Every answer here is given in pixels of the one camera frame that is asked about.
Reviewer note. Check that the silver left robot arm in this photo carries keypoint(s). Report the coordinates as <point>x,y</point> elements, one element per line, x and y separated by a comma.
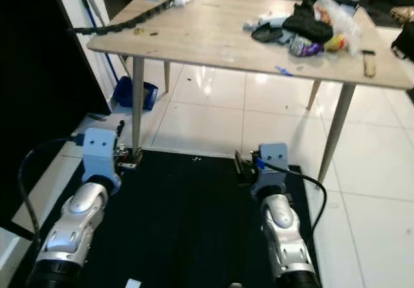
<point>87,200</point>

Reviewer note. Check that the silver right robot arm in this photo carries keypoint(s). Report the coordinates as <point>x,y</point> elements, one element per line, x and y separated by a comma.
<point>281,220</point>

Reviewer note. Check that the blue dustpan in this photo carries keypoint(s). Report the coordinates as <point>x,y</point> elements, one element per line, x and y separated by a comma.
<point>129,94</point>

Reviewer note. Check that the black floor mat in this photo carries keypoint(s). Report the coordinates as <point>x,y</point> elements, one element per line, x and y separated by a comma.
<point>194,236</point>

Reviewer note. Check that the blue pen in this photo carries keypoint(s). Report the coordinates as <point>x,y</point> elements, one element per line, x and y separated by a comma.
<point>283,70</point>

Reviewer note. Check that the black cabinet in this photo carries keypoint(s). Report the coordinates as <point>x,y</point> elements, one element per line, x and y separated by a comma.
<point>39,74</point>

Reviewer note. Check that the black plastic lid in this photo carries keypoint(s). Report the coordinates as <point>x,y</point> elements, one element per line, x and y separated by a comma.
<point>266,33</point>

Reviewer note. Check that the purple snack wrapper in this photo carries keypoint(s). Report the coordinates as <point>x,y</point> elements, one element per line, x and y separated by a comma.
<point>305,46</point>

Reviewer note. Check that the light wooden table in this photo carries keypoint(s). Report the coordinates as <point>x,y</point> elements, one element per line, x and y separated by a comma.
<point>207,32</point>

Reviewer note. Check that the white blue packaging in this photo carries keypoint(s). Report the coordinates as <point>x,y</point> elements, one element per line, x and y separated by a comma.
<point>272,20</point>

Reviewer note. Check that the yellow snack wrapper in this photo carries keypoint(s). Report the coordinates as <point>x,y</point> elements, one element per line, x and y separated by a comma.
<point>335,43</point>

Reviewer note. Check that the clear plastic bag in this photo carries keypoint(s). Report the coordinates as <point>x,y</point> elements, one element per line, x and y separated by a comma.
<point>343,19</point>

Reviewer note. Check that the black chair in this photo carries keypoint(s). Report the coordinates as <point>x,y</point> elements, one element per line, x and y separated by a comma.
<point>404,42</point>

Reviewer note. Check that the woven basket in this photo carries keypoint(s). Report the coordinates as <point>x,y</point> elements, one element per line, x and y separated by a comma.
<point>402,15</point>

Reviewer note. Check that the pale right wrist camera mount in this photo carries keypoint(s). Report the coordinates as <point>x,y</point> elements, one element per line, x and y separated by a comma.
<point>273,155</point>

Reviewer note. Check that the pale wrist camera mount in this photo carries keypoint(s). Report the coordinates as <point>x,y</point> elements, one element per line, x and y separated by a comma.
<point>100,147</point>
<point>273,155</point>

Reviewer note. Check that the pale left wrist camera mount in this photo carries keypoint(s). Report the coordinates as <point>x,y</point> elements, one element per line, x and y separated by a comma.
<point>100,147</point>

